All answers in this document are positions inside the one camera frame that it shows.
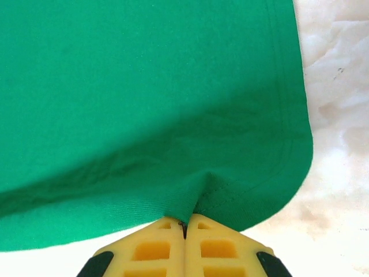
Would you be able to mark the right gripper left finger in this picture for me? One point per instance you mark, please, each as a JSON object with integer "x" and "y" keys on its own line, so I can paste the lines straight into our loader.
{"x": 150, "y": 251}

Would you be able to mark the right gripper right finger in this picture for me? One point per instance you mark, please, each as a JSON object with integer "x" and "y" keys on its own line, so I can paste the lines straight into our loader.
{"x": 225, "y": 251}

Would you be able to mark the green t-shirt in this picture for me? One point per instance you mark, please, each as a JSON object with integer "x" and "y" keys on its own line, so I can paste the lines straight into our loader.
{"x": 144, "y": 115}

